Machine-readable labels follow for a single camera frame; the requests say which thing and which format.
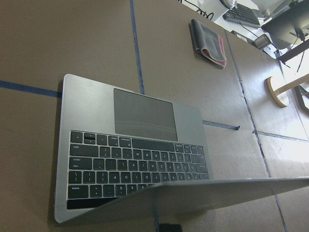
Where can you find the wooden mug tree stand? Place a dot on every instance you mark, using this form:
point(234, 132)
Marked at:
point(278, 93)

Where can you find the grey laptop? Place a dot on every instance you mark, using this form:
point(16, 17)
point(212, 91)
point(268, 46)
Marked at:
point(125, 155)

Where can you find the black framed tray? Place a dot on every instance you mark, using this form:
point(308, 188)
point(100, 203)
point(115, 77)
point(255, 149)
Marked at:
point(302, 97)

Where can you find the grey and pink folded cloth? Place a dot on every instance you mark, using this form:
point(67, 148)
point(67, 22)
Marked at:
point(208, 43)

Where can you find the black monitor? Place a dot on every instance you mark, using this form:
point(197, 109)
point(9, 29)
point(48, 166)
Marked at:
point(291, 27)

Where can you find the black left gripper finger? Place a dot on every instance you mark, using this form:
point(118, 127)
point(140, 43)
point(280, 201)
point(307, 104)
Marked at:
point(166, 227)

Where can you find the black keyboard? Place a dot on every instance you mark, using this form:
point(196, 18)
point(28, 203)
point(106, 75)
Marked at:
point(243, 15)

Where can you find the metal cylinder weight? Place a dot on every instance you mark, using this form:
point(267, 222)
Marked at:
point(262, 41)

